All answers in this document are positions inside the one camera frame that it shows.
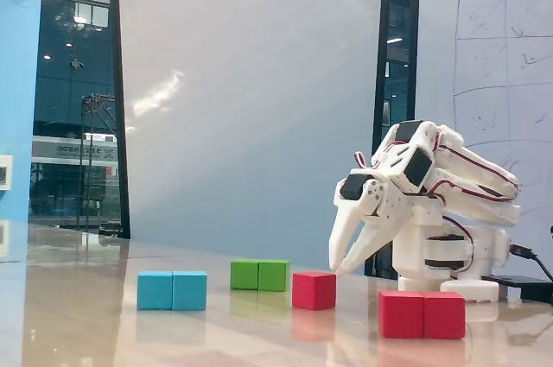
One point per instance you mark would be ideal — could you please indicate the small red cube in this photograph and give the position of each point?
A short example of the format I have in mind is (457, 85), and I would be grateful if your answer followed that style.
(313, 291)

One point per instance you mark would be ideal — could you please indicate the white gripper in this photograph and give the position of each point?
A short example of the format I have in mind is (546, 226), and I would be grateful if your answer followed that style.
(346, 205)

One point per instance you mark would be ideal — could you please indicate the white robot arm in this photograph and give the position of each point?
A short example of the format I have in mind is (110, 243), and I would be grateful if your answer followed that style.
(475, 168)

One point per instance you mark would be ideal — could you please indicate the flat black box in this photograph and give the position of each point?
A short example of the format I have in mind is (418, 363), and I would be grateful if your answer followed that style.
(527, 287)

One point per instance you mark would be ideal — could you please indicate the black window frame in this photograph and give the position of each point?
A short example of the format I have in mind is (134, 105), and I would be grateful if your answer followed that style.
(382, 39)

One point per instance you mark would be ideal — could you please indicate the whiteboard with marker drawings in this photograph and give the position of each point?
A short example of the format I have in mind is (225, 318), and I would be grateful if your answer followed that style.
(497, 60)

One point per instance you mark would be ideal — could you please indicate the long blue block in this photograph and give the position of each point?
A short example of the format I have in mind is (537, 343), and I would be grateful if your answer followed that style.
(173, 291)

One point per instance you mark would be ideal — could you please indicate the long red block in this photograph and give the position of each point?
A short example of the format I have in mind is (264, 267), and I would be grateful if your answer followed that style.
(421, 315)

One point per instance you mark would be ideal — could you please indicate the white storefront sign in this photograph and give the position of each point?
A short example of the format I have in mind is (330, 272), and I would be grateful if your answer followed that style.
(73, 151)

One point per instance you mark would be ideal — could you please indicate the narrow black pillar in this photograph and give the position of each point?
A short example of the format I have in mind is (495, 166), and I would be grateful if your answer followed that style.
(118, 82)

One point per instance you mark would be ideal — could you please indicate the metal scaffold tower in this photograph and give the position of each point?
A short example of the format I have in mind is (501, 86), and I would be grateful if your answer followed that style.
(98, 101)

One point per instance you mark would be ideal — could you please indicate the large plain white panel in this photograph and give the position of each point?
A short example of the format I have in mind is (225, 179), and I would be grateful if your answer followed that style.
(259, 103)

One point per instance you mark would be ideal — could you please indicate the long green block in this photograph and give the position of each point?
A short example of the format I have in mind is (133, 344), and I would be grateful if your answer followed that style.
(259, 275)

